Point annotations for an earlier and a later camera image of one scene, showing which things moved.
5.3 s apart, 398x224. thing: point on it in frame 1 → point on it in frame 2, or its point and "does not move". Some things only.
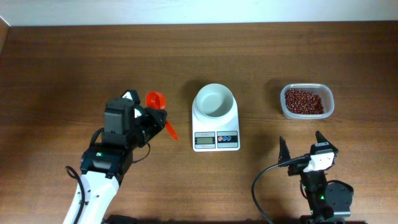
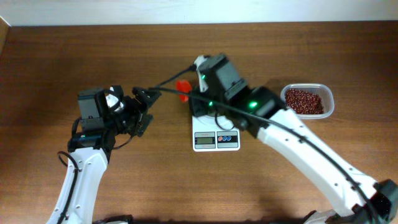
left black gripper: (152, 119) → (140, 109)
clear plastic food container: (306, 101) does not move
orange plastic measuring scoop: (157, 99) → (183, 85)
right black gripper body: (298, 167) → (196, 104)
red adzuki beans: (303, 102) does not move
